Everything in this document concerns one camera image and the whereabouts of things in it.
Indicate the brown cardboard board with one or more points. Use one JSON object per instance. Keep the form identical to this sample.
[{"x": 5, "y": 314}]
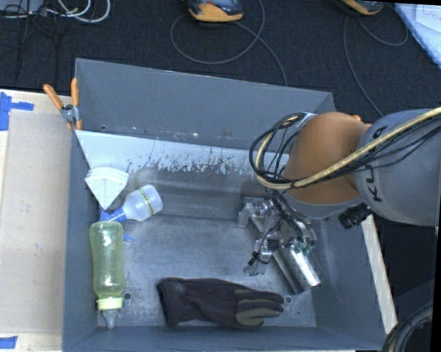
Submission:
[{"x": 31, "y": 213}]

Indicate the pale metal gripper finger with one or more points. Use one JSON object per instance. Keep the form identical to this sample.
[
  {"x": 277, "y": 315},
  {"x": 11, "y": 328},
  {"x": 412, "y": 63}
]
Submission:
[
  {"x": 249, "y": 211},
  {"x": 261, "y": 256}
]

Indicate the white folded paper cone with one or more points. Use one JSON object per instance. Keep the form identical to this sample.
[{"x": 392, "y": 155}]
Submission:
[{"x": 105, "y": 185}]

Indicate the grey metal bin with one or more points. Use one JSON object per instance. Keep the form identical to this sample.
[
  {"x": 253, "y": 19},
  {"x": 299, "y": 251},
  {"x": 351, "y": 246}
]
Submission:
[{"x": 200, "y": 245}]

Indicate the clear plastic bottle blue neck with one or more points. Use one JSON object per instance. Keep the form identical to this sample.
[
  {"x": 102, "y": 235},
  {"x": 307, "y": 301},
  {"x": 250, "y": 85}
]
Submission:
[{"x": 144, "y": 203}]

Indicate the black cylinder on white bracket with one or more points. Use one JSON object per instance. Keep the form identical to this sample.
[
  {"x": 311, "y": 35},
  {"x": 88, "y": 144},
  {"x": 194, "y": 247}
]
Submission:
[{"x": 354, "y": 216}]

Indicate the yellow-green baby bottle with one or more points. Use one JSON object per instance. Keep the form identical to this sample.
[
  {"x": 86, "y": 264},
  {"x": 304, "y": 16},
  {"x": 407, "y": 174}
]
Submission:
[{"x": 106, "y": 261}]

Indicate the dark glove with olive fingers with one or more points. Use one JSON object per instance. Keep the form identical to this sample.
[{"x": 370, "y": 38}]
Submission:
[{"x": 210, "y": 301}]

